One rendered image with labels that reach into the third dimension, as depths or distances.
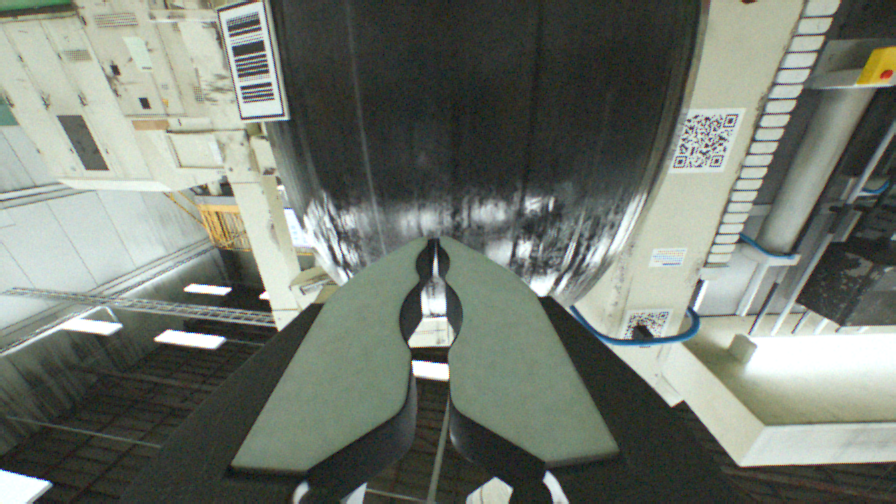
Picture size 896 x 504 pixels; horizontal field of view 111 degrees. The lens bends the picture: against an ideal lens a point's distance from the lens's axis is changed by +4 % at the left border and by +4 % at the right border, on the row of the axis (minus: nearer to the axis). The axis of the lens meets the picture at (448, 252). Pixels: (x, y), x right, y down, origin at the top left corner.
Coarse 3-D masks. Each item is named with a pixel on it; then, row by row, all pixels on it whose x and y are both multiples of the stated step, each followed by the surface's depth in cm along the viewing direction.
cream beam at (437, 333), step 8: (328, 288) 88; (336, 288) 87; (320, 296) 84; (328, 296) 84; (432, 320) 81; (440, 320) 81; (424, 328) 82; (432, 328) 82; (440, 328) 83; (448, 328) 83; (416, 336) 83; (424, 336) 84; (432, 336) 84; (440, 336) 84; (448, 336) 84; (416, 344) 85; (424, 344) 85; (432, 344) 85; (440, 344) 85; (448, 344) 85
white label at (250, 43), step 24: (264, 0) 16; (240, 24) 17; (264, 24) 16; (240, 48) 17; (264, 48) 17; (240, 72) 18; (264, 72) 17; (240, 96) 18; (264, 96) 18; (240, 120) 19; (264, 120) 18
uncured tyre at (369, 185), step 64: (320, 0) 15; (384, 0) 15; (448, 0) 15; (512, 0) 15; (576, 0) 15; (640, 0) 15; (704, 0) 18; (320, 64) 16; (384, 64) 16; (448, 64) 16; (512, 64) 16; (576, 64) 16; (640, 64) 16; (320, 128) 18; (384, 128) 17; (448, 128) 17; (512, 128) 18; (576, 128) 18; (640, 128) 18; (320, 192) 20; (384, 192) 19; (448, 192) 19; (512, 192) 19; (576, 192) 20; (640, 192) 21; (320, 256) 27; (384, 256) 23; (512, 256) 23; (576, 256) 23
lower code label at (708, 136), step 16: (688, 112) 36; (704, 112) 36; (720, 112) 36; (736, 112) 36; (688, 128) 37; (704, 128) 37; (720, 128) 37; (736, 128) 37; (688, 144) 38; (704, 144) 38; (720, 144) 38; (672, 160) 39; (688, 160) 39; (704, 160) 39; (720, 160) 39
